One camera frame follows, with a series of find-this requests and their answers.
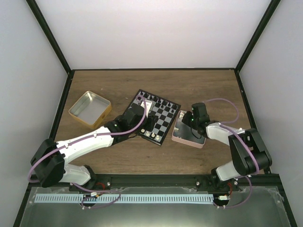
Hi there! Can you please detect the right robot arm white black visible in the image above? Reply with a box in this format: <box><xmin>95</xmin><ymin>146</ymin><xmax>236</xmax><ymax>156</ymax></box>
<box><xmin>182</xmin><ymin>103</ymin><xmax>272</xmax><ymax>191</ymax></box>

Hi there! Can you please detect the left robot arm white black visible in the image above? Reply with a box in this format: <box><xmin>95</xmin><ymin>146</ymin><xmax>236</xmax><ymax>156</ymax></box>
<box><xmin>28</xmin><ymin>102</ymin><xmax>154</xmax><ymax>191</ymax></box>

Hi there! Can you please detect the black white chess board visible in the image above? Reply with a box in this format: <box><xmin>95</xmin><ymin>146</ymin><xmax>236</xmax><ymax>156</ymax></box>
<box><xmin>129</xmin><ymin>92</ymin><xmax>180</xmax><ymax>146</ymax></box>

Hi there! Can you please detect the black chess pieces row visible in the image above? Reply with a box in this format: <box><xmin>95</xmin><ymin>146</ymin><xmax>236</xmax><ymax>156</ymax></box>
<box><xmin>137</xmin><ymin>89</ymin><xmax>181</xmax><ymax>113</ymax></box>

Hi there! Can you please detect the pink metal tin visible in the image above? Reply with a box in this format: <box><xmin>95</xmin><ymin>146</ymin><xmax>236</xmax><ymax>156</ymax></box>
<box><xmin>171</xmin><ymin>110</ymin><xmax>205</xmax><ymax>148</ymax></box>

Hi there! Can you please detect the yellow metal tin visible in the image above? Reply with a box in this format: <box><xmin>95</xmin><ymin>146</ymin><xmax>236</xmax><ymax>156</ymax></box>
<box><xmin>69</xmin><ymin>91</ymin><xmax>112</xmax><ymax>130</ymax></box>

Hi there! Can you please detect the metal front plate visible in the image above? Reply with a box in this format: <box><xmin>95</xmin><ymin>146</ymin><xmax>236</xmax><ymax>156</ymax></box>
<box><xmin>20</xmin><ymin>187</ymin><xmax>291</xmax><ymax>227</ymax></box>

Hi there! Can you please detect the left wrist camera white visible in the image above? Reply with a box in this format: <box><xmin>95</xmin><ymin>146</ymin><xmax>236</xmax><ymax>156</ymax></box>
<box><xmin>140</xmin><ymin>99</ymin><xmax>153</xmax><ymax>117</ymax></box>

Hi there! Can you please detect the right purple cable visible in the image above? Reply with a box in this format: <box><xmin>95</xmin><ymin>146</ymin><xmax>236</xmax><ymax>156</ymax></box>
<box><xmin>203</xmin><ymin>98</ymin><xmax>259</xmax><ymax>210</ymax></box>

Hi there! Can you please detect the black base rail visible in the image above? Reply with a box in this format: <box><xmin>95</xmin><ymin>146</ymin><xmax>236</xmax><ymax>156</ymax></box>
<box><xmin>30</xmin><ymin>174</ymin><xmax>280</xmax><ymax>191</ymax></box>

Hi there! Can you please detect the light blue slotted cable duct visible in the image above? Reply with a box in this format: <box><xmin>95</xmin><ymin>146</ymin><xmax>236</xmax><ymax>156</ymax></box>
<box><xmin>34</xmin><ymin>193</ymin><xmax>214</xmax><ymax>204</ymax></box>

